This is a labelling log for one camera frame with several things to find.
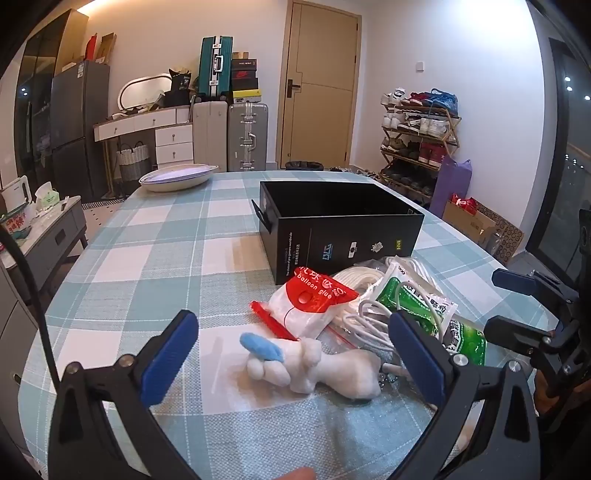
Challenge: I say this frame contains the green tissue box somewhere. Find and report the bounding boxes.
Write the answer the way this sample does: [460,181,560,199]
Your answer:
[34,182,62,208]

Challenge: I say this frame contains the white oval plate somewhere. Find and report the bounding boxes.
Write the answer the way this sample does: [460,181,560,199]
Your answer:
[139,164,218,192]

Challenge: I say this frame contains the grey fridge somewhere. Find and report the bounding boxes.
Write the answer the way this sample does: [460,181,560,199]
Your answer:
[50,60,110,200]

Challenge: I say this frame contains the black paper bag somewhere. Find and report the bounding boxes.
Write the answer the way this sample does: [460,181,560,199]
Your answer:
[167,68,193,107]

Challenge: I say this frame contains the oval mirror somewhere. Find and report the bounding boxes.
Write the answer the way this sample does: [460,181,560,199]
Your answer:
[119,72,172,112]

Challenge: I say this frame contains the red plastic strip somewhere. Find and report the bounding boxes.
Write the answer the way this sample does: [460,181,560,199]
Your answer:
[250,301,296,341]

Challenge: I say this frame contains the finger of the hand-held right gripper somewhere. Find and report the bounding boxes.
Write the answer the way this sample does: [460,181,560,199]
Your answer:
[492,268,580,306]
[482,315,566,366]

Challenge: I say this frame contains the white rope coil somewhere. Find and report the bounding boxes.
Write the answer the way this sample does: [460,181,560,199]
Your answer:
[331,256,445,324]

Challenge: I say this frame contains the woven basket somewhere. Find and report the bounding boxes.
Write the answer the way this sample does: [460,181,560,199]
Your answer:
[115,142,152,184]

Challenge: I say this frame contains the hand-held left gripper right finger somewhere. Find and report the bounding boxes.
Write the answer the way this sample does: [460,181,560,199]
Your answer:
[388,310,542,480]

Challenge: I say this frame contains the black red logo shoe box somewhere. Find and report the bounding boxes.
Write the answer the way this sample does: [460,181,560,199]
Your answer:
[231,69,260,91]

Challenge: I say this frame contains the white blue plush toy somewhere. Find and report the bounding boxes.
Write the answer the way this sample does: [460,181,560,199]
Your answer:
[239,332,407,400]

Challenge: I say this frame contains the dark glass balcony door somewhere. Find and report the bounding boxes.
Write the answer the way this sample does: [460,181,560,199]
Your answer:
[526,37,591,260]

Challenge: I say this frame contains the beige door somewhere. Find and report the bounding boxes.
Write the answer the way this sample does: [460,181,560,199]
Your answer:
[278,0,361,169]

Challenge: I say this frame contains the purple bag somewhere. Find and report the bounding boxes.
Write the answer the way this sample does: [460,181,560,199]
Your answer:
[429,159,472,219]

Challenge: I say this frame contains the dark glass cabinet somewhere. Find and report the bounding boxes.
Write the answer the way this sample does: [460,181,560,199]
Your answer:
[14,9,88,185]

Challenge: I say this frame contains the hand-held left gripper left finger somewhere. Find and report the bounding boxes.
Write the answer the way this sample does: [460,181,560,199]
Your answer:
[48,310,200,480]

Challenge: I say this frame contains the person's left hand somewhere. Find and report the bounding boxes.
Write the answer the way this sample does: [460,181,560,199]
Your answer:
[272,466,318,480]

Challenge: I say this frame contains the teal suitcase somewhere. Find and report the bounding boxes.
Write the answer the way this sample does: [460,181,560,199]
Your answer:
[198,36,234,100]

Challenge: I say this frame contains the brown cardboard box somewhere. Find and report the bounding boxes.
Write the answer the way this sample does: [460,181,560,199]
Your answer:
[442,195,498,246]

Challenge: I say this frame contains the grey coffee table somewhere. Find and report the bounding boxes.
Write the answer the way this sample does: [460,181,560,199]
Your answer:
[0,196,88,291]

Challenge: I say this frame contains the silver suitcase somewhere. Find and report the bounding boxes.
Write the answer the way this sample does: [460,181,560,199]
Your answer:
[228,102,269,172]

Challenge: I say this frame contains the clear zip bag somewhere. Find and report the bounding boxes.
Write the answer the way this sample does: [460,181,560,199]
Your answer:
[318,318,394,366]

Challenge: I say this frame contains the red white plastic packet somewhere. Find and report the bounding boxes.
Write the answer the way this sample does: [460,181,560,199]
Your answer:
[269,265,360,342]

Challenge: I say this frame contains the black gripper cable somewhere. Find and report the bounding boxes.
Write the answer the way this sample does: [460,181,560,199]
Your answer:
[0,226,66,403]

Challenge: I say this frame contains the black cardboard box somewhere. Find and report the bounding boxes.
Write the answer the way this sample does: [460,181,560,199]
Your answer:
[252,181,426,286]

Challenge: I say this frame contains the shoe rack with shoes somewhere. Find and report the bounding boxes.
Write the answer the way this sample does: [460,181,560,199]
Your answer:
[379,88,462,206]

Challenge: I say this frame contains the white kettle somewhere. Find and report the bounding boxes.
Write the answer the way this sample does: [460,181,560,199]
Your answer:
[0,178,33,213]

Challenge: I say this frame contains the green white medicine packet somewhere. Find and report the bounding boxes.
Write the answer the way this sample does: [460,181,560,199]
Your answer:
[376,258,459,341]
[438,318,488,368]

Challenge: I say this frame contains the flat printed cardboard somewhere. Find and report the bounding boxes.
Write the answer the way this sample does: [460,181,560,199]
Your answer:
[489,222,525,267]

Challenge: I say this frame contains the white vanity desk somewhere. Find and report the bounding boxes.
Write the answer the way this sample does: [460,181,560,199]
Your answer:
[93,107,195,169]

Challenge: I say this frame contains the beige suitcase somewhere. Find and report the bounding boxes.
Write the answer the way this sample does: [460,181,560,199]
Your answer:
[191,100,229,172]

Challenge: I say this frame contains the white cable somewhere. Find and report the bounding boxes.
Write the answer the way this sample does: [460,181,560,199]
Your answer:
[341,299,409,367]

